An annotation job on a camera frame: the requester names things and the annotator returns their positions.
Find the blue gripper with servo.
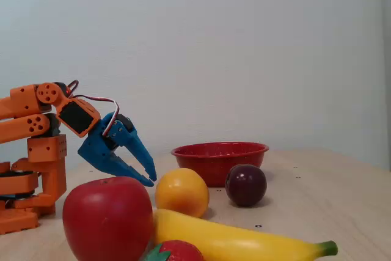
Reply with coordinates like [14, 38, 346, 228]
[77, 113, 158, 188]

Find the dark purple plum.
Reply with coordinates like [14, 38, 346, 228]
[225, 164, 268, 208]

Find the red speckled bowl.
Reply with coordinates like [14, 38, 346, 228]
[170, 142, 270, 188]

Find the red toy apple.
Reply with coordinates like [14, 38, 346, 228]
[62, 176, 155, 261]

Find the toy orange fruit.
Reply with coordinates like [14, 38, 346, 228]
[155, 167, 210, 219]

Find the red toy strawberry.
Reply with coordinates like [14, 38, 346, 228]
[142, 240, 205, 261]

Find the yellow toy banana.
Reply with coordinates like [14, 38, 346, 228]
[152, 208, 339, 261]

